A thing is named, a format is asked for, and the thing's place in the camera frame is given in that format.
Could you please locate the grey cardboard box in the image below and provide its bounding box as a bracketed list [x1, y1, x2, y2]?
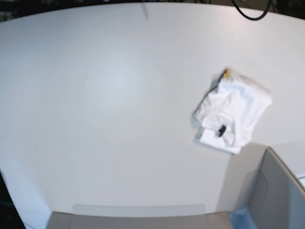
[216, 144, 305, 229]

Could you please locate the white t-shirt with print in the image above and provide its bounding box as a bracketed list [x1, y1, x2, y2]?
[192, 68, 272, 155]

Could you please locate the black cable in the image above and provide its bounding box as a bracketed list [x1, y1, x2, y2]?
[230, 0, 272, 21]

